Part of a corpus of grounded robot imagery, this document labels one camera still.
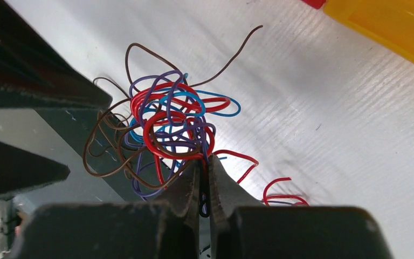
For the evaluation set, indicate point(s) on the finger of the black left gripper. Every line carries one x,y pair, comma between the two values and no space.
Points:
33,75
22,171

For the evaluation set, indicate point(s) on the right red plastic bin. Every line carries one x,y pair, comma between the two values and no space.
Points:
316,4

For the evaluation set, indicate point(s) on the yellow plastic bin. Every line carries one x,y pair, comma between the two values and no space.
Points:
390,23

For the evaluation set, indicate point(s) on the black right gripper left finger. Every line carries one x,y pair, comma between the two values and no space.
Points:
165,227

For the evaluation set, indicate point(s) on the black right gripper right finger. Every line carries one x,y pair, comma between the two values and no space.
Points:
243,227

